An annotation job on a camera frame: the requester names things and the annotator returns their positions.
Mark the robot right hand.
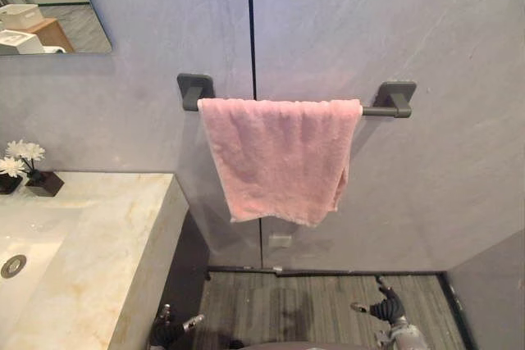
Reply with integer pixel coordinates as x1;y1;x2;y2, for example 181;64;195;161
349;275;407;323

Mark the silver sink drain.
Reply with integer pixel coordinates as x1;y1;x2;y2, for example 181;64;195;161
0;254;28;278

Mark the dark grey towel bar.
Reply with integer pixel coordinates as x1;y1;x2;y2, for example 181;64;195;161
176;73;418;118

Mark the marble washbasin counter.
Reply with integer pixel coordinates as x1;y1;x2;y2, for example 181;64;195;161
0;171;190;350

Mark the pink terry towel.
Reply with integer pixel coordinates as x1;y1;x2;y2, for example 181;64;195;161
197;98;363;229

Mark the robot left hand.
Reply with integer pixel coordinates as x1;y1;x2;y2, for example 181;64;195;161
149;303;206;350

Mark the white flower in dark cube pot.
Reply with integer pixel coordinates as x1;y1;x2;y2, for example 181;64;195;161
0;157;26;195
5;139;66;198

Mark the frameless wall mirror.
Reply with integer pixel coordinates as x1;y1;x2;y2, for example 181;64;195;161
0;0;113;56

